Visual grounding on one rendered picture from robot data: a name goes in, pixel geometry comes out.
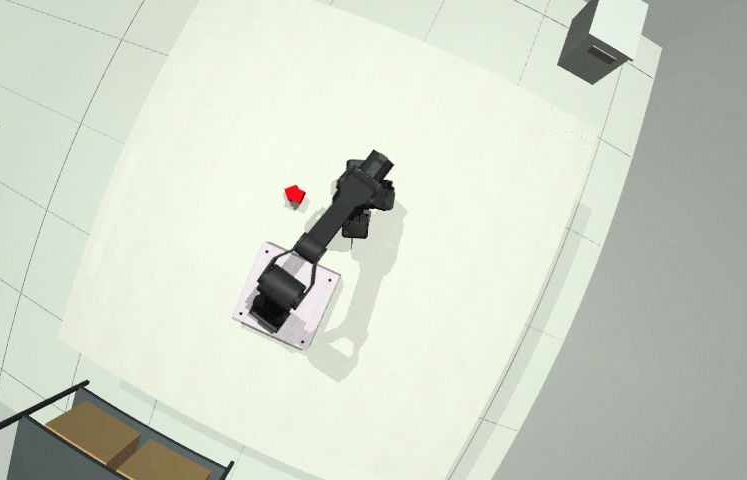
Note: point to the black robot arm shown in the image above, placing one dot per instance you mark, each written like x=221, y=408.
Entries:
x=357, y=189

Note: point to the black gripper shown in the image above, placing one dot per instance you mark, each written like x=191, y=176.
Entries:
x=356, y=227

